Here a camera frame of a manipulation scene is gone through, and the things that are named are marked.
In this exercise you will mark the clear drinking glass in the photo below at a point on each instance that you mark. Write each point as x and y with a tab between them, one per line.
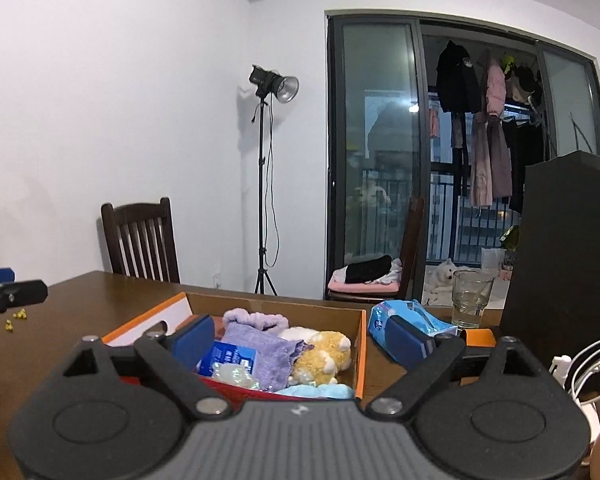
472	300

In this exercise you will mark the pink hanging jacket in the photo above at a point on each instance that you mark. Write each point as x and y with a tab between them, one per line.
496	87

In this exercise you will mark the small yellow bits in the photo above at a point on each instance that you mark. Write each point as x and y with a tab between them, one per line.
17	317

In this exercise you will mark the pink seat cushion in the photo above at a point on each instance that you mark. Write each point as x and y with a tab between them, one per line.
360	286

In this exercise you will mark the studio light on stand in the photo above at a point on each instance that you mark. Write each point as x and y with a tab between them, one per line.
272	85

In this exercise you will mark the blue plush fish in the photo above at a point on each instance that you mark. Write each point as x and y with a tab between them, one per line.
315	391

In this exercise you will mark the small blue white packet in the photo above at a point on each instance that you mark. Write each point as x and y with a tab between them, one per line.
230	357

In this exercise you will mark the blue tissue pack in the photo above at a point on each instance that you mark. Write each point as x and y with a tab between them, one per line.
420	317

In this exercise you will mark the wooden chair by door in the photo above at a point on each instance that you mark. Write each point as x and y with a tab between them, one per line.
412	240

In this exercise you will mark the mauve hanging coat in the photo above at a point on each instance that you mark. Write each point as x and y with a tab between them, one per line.
487	160

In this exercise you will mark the red cardboard box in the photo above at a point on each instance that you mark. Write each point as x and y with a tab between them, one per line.
340	325

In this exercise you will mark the pale green yarn ball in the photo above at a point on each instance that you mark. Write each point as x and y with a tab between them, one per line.
235	375

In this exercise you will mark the orange card packet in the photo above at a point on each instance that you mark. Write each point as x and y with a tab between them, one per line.
480	336

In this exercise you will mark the sliding glass door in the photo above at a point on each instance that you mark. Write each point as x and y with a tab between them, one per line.
380	160

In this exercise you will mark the black folded cloth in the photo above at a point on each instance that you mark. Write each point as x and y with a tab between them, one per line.
370	269

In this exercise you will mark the black hanging garment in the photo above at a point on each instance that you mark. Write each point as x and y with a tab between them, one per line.
527	160

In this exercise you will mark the lavender yarn skein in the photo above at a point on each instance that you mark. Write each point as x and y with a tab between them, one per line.
265	355

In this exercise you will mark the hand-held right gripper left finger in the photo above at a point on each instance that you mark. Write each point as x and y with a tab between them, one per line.
194	342

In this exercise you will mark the white dog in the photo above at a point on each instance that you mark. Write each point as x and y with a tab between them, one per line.
445	280

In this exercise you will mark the black hanging jacket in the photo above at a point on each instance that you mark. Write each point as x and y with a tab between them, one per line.
457	77

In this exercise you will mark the dark wooden slatted chair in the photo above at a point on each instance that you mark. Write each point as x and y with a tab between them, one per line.
140	240

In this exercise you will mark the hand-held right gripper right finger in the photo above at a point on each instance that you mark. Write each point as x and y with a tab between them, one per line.
407	345

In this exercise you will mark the black paper bag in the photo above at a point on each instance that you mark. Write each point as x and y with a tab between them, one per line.
565	260

